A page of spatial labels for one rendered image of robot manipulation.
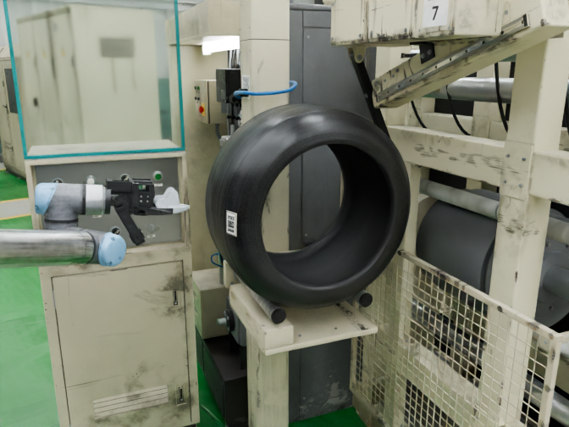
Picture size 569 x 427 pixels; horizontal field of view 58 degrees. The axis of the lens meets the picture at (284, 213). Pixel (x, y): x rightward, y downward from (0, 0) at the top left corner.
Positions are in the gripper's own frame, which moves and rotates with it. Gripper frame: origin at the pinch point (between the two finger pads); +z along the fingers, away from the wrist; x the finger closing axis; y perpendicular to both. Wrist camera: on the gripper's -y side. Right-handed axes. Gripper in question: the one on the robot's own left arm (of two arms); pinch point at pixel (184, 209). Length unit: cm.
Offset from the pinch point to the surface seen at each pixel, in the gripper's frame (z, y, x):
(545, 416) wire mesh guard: 74, -33, -59
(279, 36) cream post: 32, 50, 28
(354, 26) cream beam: 49, 54, 11
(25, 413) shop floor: -45, -128, 109
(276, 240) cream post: 39, -17, 28
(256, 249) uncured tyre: 16.6, -7.3, -11.9
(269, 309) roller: 24.6, -27.0, -6.4
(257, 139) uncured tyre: 16.0, 20.3, -6.7
